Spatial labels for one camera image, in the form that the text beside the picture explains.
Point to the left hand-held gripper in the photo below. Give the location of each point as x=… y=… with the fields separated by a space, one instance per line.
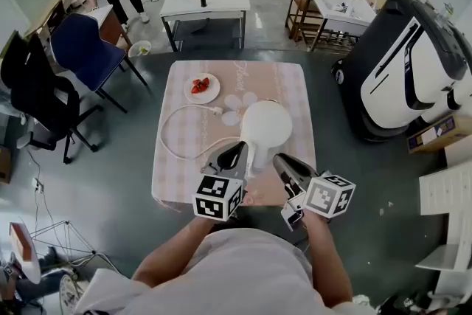
x=215 y=199

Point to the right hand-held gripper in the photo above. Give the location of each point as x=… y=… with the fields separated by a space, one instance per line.
x=328 y=197

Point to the white electric kettle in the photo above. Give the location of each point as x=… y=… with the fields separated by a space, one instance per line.
x=265 y=125

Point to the person's left forearm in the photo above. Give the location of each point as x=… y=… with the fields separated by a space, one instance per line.
x=173 y=254

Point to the person's right forearm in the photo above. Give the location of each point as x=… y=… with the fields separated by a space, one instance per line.
x=328 y=262

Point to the pink checked flower tablecloth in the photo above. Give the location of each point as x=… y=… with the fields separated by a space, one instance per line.
x=184 y=173

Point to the white round plate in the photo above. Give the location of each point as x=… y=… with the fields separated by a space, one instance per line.
x=210 y=94

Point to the red strawberry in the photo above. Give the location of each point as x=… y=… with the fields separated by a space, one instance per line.
x=194 y=88
x=200 y=83
x=205 y=82

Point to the person's white shirt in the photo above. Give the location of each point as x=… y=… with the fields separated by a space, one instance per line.
x=236 y=280

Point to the black and white robot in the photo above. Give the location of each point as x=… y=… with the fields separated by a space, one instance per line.
x=398 y=85

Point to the white bowl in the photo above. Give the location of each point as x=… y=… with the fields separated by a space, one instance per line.
x=139 y=49

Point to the white shelf unit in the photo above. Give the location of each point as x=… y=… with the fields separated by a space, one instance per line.
x=442 y=192

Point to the cardboard box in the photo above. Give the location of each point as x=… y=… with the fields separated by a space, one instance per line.
x=4 y=166
x=439 y=134

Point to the wooden rack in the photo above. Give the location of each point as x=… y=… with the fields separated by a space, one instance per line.
x=298 y=18

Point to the white sink with faucet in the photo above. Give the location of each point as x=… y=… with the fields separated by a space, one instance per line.
x=332 y=14

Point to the brown wooden desk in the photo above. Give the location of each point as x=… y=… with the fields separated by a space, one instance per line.
x=110 y=26

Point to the blue chair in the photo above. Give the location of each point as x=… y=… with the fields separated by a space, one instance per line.
x=85 y=51

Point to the white power strip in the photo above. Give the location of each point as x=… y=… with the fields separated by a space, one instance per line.
x=37 y=185

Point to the black office chair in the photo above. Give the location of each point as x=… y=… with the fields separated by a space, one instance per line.
x=40 y=96

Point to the orange box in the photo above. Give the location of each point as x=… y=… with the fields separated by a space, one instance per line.
x=22 y=243

